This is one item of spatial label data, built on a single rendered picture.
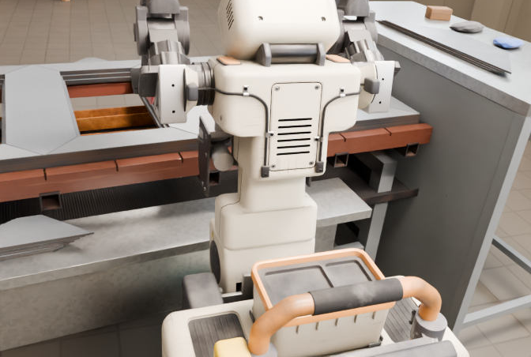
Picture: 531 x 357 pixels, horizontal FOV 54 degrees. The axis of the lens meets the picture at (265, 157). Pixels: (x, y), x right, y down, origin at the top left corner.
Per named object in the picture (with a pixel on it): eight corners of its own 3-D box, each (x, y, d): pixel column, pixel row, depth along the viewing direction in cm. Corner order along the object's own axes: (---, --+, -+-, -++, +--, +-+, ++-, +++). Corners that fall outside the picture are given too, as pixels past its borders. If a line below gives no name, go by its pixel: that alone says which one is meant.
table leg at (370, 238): (346, 294, 225) (374, 155, 193) (357, 291, 227) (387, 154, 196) (353, 303, 220) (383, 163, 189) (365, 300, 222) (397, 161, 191)
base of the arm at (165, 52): (140, 72, 95) (205, 71, 99) (136, 36, 98) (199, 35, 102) (138, 97, 103) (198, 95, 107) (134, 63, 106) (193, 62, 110)
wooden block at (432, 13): (429, 20, 235) (432, 8, 233) (423, 16, 240) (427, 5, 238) (450, 20, 237) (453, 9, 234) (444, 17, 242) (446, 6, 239)
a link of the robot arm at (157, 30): (151, 48, 100) (178, 48, 102) (145, 6, 104) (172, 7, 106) (148, 75, 108) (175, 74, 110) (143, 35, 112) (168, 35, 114)
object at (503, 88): (310, 9, 251) (311, 1, 249) (410, 9, 274) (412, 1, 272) (525, 117, 148) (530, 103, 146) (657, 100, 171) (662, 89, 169)
